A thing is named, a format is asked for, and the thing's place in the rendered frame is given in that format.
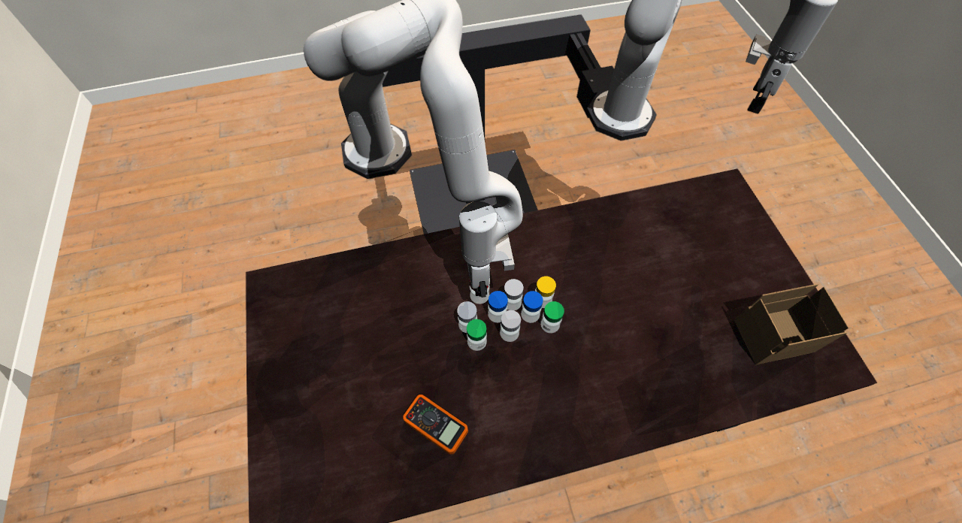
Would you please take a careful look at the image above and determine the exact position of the orange digital multimeter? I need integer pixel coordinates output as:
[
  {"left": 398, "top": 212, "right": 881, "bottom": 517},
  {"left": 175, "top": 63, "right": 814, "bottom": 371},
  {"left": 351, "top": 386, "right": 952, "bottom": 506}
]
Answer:
[{"left": 403, "top": 395, "right": 468, "bottom": 455}]

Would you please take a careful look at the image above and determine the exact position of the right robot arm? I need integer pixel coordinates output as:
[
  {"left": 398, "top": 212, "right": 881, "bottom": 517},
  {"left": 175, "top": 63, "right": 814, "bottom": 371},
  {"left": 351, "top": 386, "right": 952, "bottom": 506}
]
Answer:
[{"left": 304, "top": 0, "right": 522, "bottom": 271}]

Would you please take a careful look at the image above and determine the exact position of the open brown cardboard box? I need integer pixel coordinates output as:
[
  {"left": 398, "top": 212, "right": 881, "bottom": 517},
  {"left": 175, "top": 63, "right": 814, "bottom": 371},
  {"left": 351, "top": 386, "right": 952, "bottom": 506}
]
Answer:
[{"left": 734, "top": 284, "right": 849, "bottom": 365}]

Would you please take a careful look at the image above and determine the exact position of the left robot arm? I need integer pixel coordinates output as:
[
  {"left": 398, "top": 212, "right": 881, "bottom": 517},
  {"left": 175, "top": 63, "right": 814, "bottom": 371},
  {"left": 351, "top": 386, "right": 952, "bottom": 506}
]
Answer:
[{"left": 593, "top": 0, "right": 838, "bottom": 132}]

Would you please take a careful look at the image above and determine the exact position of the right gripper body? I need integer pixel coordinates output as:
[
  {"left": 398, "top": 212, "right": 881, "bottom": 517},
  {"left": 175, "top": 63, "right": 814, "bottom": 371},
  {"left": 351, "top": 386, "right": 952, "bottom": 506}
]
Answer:
[{"left": 467, "top": 263, "right": 490, "bottom": 289}]

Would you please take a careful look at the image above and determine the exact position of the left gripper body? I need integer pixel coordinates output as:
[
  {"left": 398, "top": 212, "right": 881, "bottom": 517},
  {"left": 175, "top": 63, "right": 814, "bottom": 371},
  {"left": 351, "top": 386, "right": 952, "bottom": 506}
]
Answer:
[{"left": 757, "top": 56, "right": 797, "bottom": 96}]

